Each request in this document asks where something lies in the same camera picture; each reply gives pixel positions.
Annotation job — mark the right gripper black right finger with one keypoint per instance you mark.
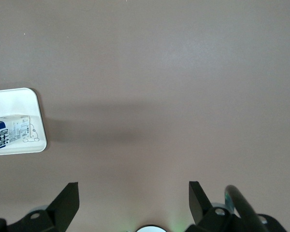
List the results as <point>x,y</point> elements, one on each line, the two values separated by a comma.
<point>200,212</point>

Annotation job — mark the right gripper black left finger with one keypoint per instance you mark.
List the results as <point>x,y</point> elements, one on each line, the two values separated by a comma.
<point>62,207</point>

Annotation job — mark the blue white milk carton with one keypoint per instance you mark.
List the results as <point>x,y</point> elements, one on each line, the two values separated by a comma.
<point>12,133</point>

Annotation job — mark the white rectangular rabbit tray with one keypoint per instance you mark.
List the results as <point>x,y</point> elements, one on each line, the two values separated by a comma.
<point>14,101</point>

